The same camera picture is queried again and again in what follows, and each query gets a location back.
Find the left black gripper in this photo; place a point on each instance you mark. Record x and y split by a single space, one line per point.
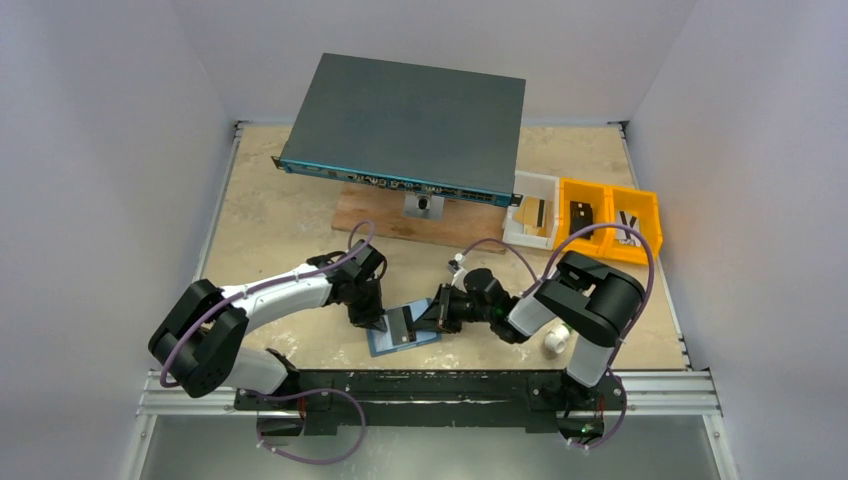
371 316

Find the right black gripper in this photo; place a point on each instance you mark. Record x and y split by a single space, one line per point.
444 307

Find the blue card holder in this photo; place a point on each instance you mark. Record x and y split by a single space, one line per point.
380 344

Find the grey card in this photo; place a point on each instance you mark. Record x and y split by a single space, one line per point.
540 214

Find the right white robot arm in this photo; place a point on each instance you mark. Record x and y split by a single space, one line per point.
594 299

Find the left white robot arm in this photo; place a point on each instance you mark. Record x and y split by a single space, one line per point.
200 346

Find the white black card in bin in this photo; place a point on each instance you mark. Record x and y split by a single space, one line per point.
628 237

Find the wooden board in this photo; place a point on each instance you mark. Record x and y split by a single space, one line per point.
461 223

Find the white pvc pipe fitting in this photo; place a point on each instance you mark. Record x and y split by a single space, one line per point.
556 339

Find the amber item in tray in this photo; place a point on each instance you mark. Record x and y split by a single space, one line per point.
525 215

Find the white tray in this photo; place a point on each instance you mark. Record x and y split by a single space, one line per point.
540 186

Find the black block in bin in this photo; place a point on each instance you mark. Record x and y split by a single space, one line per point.
582 208

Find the yellow bin left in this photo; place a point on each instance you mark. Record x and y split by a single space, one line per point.
599 196

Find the yellow bin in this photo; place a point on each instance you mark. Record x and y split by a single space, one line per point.
599 196
638 210

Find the yellow bin right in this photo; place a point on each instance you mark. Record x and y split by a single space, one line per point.
638 210

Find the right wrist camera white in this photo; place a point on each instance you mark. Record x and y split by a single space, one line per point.
456 267

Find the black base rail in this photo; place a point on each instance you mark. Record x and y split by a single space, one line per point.
535 401

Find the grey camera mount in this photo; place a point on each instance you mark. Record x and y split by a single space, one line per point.
423 206

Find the grey network switch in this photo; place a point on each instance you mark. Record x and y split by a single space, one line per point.
410 128

